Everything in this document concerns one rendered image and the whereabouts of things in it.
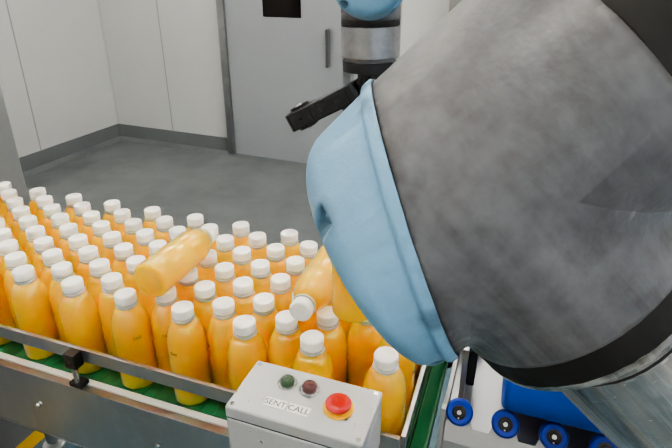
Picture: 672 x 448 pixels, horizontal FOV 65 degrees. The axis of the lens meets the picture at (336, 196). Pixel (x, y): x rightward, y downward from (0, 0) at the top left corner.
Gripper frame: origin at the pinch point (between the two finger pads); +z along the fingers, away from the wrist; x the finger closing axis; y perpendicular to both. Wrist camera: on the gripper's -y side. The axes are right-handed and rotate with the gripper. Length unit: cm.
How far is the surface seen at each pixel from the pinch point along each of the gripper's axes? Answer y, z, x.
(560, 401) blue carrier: 32.1, 28.0, -0.2
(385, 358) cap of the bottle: 6.4, 24.5, -3.5
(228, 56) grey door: -231, 37, 350
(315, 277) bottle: -8.5, 17.9, 4.9
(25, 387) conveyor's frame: -69, 48, -9
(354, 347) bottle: -1.4, 31.1, 5.0
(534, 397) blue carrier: 28.6, 28.4, -0.1
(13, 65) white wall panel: -380, 38, 259
